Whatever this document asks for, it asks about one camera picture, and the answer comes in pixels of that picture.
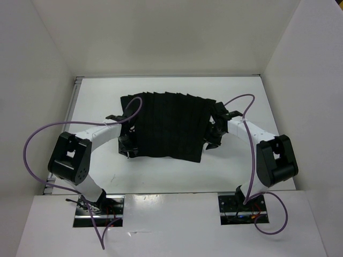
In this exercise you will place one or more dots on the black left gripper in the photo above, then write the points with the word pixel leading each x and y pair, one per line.
pixel 133 146

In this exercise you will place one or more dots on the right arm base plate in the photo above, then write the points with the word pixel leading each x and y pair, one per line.
pixel 234 213

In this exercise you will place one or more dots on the black pleated skirt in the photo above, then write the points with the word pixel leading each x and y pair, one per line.
pixel 169 124

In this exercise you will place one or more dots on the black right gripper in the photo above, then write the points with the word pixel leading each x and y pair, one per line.
pixel 213 143

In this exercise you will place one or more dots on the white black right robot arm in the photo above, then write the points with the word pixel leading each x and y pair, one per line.
pixel 273 158

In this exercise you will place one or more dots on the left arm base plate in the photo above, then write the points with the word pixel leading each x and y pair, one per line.
pixel 112 215

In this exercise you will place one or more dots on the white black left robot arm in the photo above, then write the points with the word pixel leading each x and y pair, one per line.
pixel 71 157

